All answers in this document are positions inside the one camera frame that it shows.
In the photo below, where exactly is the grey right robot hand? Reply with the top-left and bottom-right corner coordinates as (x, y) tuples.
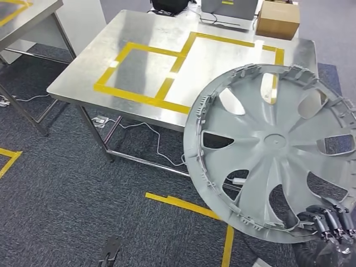
(296, 197), (356, 267)

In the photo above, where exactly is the grey plastic wheel hubcap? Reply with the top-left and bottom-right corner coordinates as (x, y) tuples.
(183, 63), (356, 245)

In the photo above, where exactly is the steel workbench table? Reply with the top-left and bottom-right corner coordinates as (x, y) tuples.
(47, 9), (319, 179)

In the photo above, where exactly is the long white power strip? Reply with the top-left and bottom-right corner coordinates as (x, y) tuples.
(226, 176), (247, 186)

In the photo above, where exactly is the brown cardboard box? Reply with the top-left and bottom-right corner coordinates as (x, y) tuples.
(255, 0), (301, 41)

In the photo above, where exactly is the grey laptop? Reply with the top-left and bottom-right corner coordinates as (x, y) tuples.
(201, 0), (259, 30)

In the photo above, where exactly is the white desk with electronics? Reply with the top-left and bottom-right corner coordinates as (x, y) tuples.
(149, 0), (299, 38)

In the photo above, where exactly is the black zip bag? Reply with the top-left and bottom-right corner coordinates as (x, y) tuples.
(150, 0), (190, 16)

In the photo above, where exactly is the steel side table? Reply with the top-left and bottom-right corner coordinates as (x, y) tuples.
(0, 0), (77, 137)

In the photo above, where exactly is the white looped cable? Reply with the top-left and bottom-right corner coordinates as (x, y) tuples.
(106, 117), (187, 167)

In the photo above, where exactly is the black laptop cable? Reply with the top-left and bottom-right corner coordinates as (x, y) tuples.
(199, 14), (242, 29)

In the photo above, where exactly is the thin white cable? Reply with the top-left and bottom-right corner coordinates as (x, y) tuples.
(0, 93), (51, 108)

